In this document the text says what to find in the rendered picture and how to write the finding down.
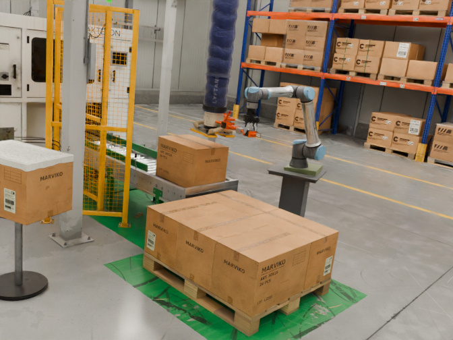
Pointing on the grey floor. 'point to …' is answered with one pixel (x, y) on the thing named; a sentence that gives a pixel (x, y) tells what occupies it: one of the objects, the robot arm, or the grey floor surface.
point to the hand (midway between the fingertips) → (250, 132)
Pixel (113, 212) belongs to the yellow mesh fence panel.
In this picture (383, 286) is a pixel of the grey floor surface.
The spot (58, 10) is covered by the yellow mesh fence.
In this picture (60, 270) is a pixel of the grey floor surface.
